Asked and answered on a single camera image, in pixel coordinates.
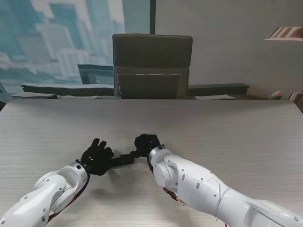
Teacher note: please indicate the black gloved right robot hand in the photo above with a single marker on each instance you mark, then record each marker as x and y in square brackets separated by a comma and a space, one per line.
[145, 144]

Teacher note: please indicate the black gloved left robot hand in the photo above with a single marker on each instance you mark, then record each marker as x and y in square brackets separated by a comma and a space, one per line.
[97, 158]

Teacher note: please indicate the black remote control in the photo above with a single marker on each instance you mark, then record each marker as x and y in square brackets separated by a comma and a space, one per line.
[123, 160]

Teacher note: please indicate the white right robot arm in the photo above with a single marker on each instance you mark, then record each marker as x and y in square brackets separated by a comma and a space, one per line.
[203, 189]

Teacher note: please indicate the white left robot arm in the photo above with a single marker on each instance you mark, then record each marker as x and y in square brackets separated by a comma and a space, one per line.
[47, 189]

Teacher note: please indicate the long dark low cabinet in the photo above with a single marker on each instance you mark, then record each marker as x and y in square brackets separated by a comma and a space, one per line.
[67, 89]

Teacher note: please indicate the grey office chair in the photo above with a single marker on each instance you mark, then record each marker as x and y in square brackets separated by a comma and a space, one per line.
[151, 68]

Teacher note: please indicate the white paper sheet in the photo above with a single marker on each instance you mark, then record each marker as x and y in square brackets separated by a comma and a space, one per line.
[214, 97]

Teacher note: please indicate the grey paper sheet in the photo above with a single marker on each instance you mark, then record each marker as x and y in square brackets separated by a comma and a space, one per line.
[34, 96]

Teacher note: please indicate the short dark low cabinet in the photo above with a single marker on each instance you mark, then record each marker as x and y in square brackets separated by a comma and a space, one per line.
[217, 89]

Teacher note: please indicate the dark object at table corner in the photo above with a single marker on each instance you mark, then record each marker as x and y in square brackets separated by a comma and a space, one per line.
[2, 99]

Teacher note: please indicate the small tan object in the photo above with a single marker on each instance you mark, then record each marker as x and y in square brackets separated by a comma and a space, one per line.
[275, 95]

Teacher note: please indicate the brown wooden furniture edge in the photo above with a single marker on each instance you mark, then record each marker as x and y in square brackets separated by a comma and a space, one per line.
[297, 99]

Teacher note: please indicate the dark window frame post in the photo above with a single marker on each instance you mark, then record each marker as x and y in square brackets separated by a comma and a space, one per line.
[152, 16]

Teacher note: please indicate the wooden wall shelf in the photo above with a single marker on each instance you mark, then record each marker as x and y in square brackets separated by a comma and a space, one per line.
[285, 33]

